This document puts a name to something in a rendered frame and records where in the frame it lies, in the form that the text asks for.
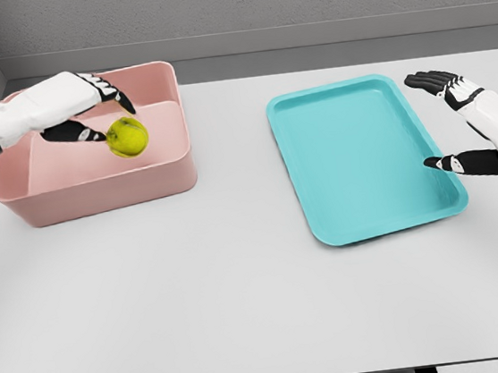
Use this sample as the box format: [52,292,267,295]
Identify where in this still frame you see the blue tray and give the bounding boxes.
[262,64,474,255]

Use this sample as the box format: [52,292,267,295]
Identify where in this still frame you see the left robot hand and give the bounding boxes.
[15,64,139,151]

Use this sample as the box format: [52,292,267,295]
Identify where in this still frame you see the pink basket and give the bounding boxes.
[0,58,203,233]

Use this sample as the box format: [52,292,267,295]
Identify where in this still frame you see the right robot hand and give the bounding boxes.
[402,61,498,185]

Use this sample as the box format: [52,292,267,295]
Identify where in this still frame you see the yellow-green tennis ball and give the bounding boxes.
[103,114,153,160]

